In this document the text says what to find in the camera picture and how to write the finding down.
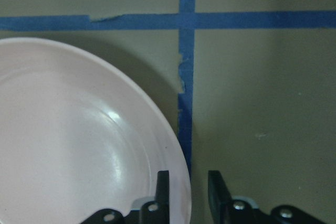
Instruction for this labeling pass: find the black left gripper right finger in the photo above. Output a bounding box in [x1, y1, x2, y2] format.
[208, 170, 232, 223]

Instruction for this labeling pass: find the pink plate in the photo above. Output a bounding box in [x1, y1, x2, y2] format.
[1, 38, 192, 223]

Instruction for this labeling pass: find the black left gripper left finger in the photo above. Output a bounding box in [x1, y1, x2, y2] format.
[155, 170, 170, 223]

